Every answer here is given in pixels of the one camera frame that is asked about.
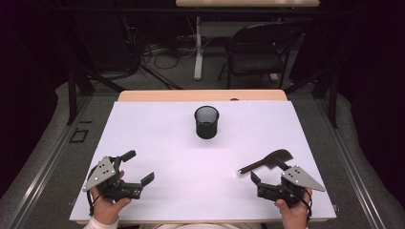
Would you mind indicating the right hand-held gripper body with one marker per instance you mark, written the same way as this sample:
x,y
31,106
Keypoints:
x,y
297,179

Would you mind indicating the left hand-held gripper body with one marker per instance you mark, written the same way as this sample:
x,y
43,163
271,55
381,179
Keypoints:
x,y
110,183

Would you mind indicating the black mesh pen cup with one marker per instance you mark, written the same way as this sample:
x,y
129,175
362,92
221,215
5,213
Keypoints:
x,y
207,127

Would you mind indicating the person's left hand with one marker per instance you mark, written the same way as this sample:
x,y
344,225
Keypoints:
x,y
106,210

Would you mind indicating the person's right hand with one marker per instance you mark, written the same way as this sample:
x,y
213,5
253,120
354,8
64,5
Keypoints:
x,y
294,218

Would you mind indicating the white table mat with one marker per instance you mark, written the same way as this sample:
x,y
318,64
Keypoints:
x,y
191,165

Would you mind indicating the black metal stand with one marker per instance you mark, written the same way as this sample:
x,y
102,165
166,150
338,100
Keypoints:
x,y
333,95
72,95

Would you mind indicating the light wooden table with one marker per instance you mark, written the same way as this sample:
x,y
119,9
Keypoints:
x,y
191,95

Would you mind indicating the black folding chair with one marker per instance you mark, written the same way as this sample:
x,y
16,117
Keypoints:
x,y
254,60

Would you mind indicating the beige desk with white legs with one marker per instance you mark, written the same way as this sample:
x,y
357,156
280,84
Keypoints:
x,y
198,57

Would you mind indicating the black curtain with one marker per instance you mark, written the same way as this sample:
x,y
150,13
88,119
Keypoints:
x,y
25,63
375,63

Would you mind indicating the metal floor rail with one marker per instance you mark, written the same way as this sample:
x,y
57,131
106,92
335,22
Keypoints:
x,y
350,165
47,165

